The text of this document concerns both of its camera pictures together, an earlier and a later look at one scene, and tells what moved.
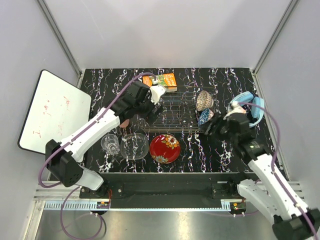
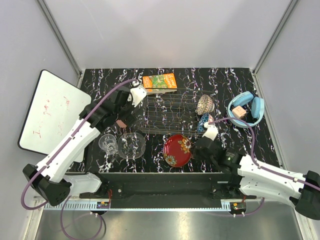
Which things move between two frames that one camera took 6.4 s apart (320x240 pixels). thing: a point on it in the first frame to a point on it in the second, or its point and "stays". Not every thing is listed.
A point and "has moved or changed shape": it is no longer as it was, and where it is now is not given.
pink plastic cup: x=125 y=123 stays
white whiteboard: x=55 y=107 stays
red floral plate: x=165 y=149 to x=177 y=150
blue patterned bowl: x=204 y=116 has moved or changed shape
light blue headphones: x=256 y=103 stays
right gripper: x=210 y=130 to x=197 y=155
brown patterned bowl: x=204 y=100 has moved or changed shape
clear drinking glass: x=111 y=143 stays
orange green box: x=168 y=80 stays
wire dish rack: x=179 y=114 stays
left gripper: x=153 y=115 to x=130 y=118
